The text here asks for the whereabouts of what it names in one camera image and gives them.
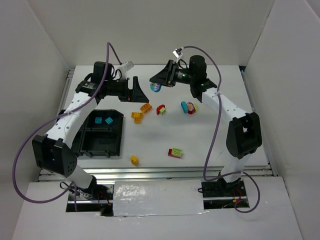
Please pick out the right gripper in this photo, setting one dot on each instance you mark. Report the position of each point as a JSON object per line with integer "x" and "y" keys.
{"x": 171, "y": 74}

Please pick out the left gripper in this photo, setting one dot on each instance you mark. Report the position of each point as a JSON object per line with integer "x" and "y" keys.
{"x": 128, "y": 90}

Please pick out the blue cupcake lego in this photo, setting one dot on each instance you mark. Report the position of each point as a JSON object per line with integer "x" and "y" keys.
{"x": 155, "y": 87}

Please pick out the orange printed lego brick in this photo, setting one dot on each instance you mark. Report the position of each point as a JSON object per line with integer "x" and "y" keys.
{"x": 146, "y": 108}

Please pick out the orange L-shaped lego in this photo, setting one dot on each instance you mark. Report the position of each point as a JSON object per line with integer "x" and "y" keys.
{"x": 137, "y": 117}

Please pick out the small blue lego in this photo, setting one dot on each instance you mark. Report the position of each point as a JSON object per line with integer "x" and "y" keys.
{"x": 109, "y": 121}

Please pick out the black compartment tray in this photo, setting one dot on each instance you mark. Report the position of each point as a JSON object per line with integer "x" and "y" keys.
{"x": 99, "y": 140}

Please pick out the green lego brick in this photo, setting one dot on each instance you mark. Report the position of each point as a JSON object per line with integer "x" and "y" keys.
{"x": 177, "y": 153}

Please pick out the yellow lego brick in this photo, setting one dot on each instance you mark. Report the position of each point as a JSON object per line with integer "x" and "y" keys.
{"x": 134, "y": 160}

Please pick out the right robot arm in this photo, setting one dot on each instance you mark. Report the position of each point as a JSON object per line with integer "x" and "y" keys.
{"x": 244, "y": 135}

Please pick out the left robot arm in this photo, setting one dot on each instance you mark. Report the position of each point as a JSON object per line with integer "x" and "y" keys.
{"x": 52, "y": 150}

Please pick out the red arch lego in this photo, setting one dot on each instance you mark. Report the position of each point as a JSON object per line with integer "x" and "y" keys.
{"x": 158, "y": 108}

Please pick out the small lime lego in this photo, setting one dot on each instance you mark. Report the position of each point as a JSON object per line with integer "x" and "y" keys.
{"x": 162, "y": 110}

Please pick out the lime lego by flower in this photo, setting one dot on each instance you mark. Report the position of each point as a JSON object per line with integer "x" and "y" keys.
{"x": 196, "y": 107}

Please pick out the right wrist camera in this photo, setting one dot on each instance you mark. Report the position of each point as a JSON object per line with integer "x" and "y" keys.
{"x": 178, "y": 53}

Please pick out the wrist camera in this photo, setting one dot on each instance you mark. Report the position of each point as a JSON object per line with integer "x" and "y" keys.
{"x": 124, "y": 68}
{"x": 178, "y": 53}

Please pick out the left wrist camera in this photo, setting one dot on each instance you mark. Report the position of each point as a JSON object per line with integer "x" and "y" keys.
{"x": 124, "y": 68}

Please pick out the aluminium front rail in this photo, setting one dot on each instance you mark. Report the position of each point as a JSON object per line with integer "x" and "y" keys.
{"x": 153, "y": 173}

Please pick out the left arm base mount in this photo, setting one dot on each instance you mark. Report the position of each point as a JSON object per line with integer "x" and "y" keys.
{"x": 101, "y": 202}

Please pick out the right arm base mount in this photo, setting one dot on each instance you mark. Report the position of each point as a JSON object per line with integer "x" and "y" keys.
{"x": 216, "y": 197}

